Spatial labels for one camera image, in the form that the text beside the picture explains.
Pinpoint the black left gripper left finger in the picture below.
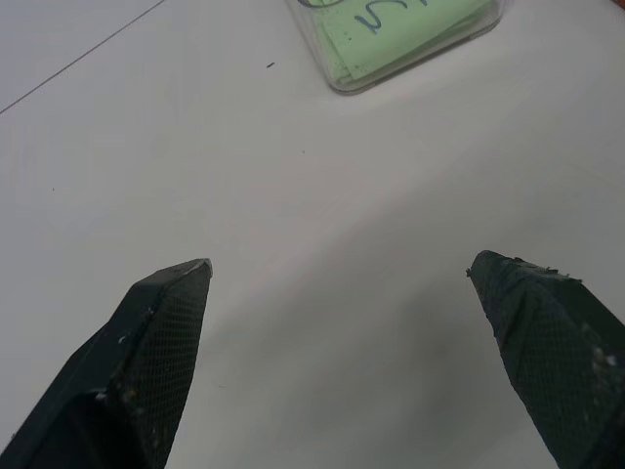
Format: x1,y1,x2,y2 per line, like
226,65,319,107
0,258,214,469

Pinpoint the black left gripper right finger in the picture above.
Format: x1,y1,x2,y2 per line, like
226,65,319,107
466,249,625,469

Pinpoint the green paper note with writing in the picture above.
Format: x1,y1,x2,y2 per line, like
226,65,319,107
312,0,494,88

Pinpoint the clear plastic box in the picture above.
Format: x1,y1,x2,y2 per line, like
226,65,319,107
285,0,504,97

